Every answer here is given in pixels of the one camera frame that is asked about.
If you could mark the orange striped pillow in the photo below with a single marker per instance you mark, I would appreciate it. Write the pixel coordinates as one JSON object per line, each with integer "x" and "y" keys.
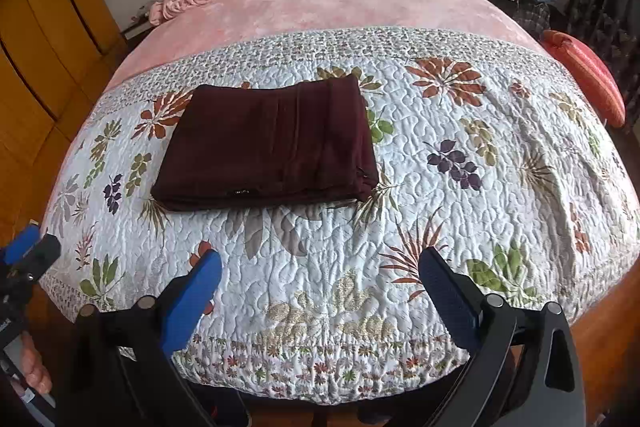
{"x": 591, "y": 74}

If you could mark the pink fleece bed sheet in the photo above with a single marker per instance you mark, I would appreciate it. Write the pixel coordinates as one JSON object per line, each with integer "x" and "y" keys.
{"x": 220, "y": 23}

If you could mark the floral quilted bedspread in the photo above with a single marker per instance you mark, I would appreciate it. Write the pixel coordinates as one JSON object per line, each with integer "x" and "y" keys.
{"x": 487, "y": 151}

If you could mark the person's left hand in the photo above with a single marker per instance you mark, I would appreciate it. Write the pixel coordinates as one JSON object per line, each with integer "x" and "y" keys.
{"x": 35, "y": 373}

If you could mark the wooden wardrobe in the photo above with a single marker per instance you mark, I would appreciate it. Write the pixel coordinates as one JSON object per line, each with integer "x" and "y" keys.
{"x": 57, "y": 57}

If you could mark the left bedside table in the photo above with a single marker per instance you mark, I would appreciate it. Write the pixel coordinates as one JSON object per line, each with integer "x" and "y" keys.
{"x": 140, "y": 23}

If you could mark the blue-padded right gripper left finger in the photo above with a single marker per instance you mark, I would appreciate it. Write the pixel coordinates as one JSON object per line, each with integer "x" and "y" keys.
{"x": 121, "y": 372}

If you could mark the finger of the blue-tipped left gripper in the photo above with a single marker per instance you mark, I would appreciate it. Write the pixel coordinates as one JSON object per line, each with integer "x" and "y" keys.
{"x": 20, "y": 245}

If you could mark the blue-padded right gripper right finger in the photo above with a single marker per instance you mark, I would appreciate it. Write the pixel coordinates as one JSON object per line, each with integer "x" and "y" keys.
{"x": 523, "y": 368}

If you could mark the dark maroon pants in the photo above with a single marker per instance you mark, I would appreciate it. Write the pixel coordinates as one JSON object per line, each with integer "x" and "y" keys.
{"x": 302, "y": 144}

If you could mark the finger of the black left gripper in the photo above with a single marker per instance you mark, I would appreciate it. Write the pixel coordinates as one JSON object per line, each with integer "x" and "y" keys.
{"x": 37, "y": 261}

